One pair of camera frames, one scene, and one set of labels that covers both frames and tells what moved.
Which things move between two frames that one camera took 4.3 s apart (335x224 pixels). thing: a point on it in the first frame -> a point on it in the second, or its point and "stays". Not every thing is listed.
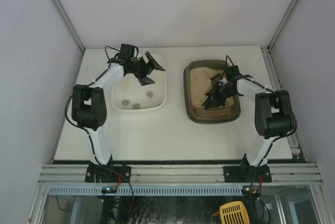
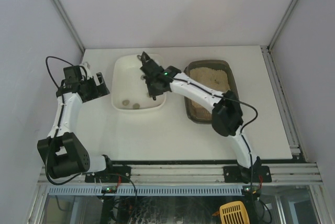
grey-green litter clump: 125,102 stays
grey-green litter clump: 136,106 stays
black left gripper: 144,67 -> 97,88
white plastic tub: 127,94 stays
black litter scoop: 215,79 -> 153,75
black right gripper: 220,91 -> 149,67
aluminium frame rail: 71,173 stays
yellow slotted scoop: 234,213 stays
